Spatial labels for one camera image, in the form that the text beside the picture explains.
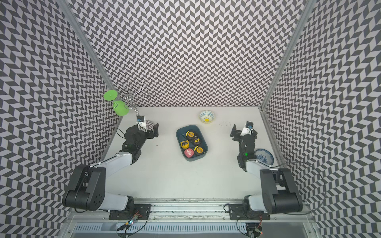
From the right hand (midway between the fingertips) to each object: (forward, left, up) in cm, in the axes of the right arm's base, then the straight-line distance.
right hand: (241, 127), depth 88 cm
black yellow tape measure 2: (-2, +27, -11) cm, 29 cm away
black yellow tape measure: (+3, +32, -11) cm, 34 cm away
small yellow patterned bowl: (+21, +19, -13) cm, 31 cm away
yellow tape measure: (-4, +35, -11) cm, 37 cm away
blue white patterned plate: (-13, -14, -12) cm, 22 cm away
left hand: (+3, +55, +1) cm, 55 cm away
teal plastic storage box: (-3, +30, -13) cm, 33 cm away
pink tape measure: (-10, +32, -12) cm, 36 cm away
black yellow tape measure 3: (-8, +25, -11) cm, 29 cm away
